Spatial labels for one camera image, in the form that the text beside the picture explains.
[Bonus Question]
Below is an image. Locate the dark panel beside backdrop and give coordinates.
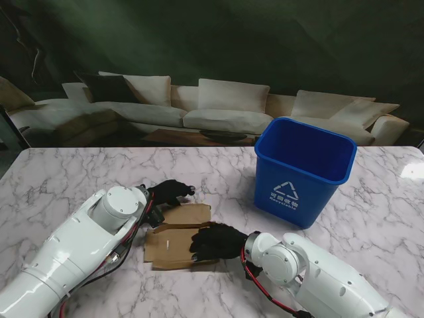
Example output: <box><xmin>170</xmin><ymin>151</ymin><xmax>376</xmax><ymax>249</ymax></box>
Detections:
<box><xmin>0</xmin><ymin>104</ymin><xmax>32</xmax><ymax>150</ymax></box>

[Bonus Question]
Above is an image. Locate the blue recycling bin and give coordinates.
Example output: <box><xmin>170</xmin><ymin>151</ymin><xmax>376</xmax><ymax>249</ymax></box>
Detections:
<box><xmin>253</xmin><ymin>116</ymin><xmax>358</xmax><ymax>229</ymax></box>

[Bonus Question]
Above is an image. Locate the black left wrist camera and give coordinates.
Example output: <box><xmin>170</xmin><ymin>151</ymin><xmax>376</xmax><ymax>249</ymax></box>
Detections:
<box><xmin>147</xmin><ymin>205</ymin><xmax>166</xmax><ymax>229</ymax></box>

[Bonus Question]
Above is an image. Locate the red black left arm cable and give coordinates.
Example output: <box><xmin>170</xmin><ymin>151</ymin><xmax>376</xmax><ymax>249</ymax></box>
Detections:
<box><xmin>49</xmin><ymin>195</ymin><xmax>156</xmax><ymax>318</ymax></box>

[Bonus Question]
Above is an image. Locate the printed sofa scene backdrop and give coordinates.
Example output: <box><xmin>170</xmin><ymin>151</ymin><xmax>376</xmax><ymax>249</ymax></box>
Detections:
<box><xmin>0</xmin><ymin>0</ymin><xmax>424</xmax><ymax>148</ymax></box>

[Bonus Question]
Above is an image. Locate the brown cardboard box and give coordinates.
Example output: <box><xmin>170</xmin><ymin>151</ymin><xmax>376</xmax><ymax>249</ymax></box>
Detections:
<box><xmin>142</xmin><ymin>202</ymin><xmax>221</xmax><ymax>273</ymax></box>

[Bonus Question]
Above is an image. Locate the red black right arm cable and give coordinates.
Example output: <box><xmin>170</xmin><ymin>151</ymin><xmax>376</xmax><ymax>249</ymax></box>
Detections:
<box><xmin>240</xmin><ymin>246</ymin><xmax>309</xmax><ymax>315</ymax></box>

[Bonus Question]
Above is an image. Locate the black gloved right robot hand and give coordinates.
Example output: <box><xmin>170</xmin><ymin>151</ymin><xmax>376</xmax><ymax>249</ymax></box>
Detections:
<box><xmin>188</xmin><ymin>222</ymin><xmax>250</xmax><ymax>263</ymax></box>

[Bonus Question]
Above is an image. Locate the red black arm cable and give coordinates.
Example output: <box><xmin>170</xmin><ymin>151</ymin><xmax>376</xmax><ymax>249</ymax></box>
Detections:
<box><xmin>49</xmin><ymin>195</ymin><xmax>156</xmax><ymax>318</ymax></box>
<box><xmin>240</xmin><ymin>246</ymin><xmax>309</xmax><ymax>315</ymax></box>

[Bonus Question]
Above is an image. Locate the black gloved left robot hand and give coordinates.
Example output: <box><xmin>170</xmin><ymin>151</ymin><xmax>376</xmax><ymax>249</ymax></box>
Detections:
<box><xmin>145</xmin><ymin>179</ymin><xmax>196</xmax><ymax>208</ymax></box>

